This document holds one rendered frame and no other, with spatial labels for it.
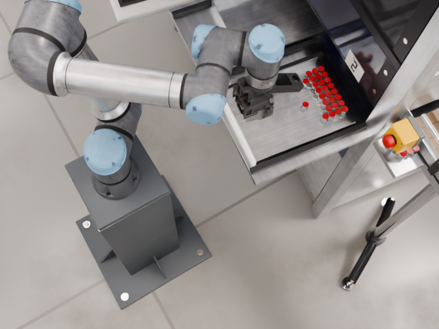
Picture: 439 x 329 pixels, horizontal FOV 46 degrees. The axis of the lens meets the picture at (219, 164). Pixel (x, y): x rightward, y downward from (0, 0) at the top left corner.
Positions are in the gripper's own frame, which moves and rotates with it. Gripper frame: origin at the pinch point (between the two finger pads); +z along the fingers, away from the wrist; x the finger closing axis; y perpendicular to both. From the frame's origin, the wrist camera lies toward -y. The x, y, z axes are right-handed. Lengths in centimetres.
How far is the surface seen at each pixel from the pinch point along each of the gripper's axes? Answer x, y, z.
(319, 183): 4, -36, 83
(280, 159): 7.6, -5.3, 19.6
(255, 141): -1.3, -1.5, 21.4
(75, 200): -41, 65, 110
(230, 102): -17.1, 0.0, 21.4
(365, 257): 38, -43, 98
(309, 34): -31, -36, 21
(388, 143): 19.0, -32.3, 8.9
